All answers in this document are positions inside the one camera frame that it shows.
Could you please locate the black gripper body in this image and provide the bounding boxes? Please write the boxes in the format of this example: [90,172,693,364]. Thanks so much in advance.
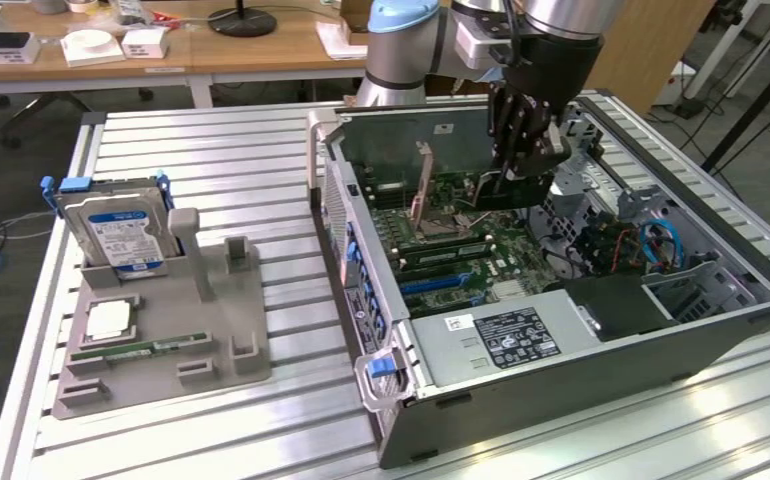
[501,37,607,115]

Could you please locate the black graphics card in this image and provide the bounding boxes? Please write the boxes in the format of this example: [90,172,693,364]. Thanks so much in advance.
[408,141,558,225]

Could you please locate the tall metal disk bay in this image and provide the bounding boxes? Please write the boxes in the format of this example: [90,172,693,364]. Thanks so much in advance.
[529,143,630,224]

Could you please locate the wooden cabinet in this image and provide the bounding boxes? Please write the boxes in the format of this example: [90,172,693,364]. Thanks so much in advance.
[583,0,719,107]

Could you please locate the black installed RAM stick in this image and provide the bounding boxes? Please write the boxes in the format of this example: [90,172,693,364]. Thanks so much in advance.
[396,244,495,269]
[390,232,497,256]
[370,177,426,197]

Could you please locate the CPU socket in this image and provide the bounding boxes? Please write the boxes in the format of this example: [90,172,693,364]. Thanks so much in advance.
[402,202,477,244]

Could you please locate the black power strip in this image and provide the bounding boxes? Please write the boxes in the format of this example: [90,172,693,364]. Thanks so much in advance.
[674,97,713,120]

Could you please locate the green motherboard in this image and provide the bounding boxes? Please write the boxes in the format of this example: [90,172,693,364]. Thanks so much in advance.
[355,167,567,315]

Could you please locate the silver chipset heatsink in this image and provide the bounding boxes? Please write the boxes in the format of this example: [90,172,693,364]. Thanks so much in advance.
[490,279,534,302]

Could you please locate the stack of papers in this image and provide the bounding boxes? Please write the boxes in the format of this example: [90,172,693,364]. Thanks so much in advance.
[315,19,371,62]

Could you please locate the brown cardboard box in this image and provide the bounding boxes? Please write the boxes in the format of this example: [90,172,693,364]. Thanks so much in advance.
[338,0,379,35]

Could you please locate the black slanted pole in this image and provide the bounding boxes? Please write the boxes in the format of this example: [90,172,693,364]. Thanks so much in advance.
[699,39,770,174]

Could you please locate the blue expansion slot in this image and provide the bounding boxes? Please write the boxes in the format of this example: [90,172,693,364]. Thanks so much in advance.
[396,272,478,297]

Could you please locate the low metal disk bay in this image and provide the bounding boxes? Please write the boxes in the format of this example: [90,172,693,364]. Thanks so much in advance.
[642,259,763,324]

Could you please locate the wooden desk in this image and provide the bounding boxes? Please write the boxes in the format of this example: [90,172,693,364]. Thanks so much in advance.
[0,0,558,97]

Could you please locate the grey power supply unit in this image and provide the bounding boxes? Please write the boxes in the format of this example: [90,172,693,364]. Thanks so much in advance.
[402,289,607,390]

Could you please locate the black lamp base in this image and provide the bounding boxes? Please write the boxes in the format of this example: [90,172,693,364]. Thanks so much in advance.
[207,0,279,39]

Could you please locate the blue case latch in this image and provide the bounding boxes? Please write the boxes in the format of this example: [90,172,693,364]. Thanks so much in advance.
[366,357,404,382]

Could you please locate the black open PC case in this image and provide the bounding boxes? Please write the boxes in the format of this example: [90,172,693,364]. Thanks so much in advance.
[306,96,770,471]

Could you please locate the small white labelled box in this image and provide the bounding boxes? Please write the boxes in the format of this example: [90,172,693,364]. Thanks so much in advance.
[120,27,171,60]

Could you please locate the clear plastic bag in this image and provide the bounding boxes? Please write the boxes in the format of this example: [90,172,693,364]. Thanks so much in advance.
[110,0,180,29]

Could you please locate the hard disk in blue caddy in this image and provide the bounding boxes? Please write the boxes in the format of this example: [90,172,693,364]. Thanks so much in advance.
[36,168,180,281]

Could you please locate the grey parts rack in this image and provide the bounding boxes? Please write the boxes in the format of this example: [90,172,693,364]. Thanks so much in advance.
[50,207,274,422]

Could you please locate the white round-topped block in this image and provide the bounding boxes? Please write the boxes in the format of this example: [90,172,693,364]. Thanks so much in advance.
[60,28,127,69]

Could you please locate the green RAM stick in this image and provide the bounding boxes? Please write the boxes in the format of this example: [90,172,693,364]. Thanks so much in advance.
[70,333,211,362]

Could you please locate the silver CPU chip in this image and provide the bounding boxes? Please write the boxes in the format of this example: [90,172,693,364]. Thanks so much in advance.
[86,301,140,342]

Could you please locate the black office chair base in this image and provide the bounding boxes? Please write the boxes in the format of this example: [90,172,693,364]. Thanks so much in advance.
[0,92,96,150]

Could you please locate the white box with black top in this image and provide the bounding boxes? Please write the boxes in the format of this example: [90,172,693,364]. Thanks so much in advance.
[0,30,43,66]

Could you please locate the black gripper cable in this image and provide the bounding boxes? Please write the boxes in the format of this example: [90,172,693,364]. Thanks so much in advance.
[501,0,537,69]

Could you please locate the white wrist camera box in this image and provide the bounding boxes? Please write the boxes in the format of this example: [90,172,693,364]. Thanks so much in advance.
[455,22,514,71]

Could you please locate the red wire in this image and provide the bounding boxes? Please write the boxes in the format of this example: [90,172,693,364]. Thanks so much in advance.
[613,223,634,269]

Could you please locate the white table frame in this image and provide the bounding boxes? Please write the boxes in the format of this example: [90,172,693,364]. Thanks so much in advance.
[681,0,770,136]

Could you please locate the blue data wire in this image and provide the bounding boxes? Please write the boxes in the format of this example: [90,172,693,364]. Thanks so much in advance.
[638,217,690,275]

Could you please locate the white floor cable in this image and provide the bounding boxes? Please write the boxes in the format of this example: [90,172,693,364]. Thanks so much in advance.
[0,209,59,241]

